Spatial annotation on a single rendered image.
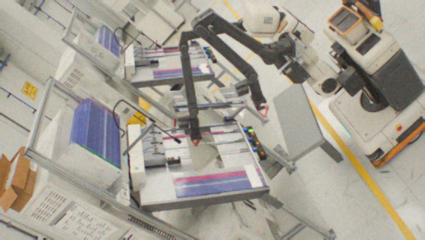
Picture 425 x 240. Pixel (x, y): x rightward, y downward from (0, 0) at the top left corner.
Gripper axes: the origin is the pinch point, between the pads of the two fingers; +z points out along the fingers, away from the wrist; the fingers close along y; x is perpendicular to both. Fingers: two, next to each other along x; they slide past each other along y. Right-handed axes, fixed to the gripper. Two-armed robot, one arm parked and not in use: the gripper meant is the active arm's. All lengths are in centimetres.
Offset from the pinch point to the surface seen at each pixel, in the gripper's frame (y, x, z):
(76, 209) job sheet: 49, -72, -7
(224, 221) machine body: 35, 10, 37
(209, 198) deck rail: 48.8, -1.3, 0.1
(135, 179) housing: 29.9, -39.5, -4.7
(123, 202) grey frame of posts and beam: 53, -46, -11
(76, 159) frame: 38, -67, -31
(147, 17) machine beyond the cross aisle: -451, -11, 63
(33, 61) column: -284, -174, 45
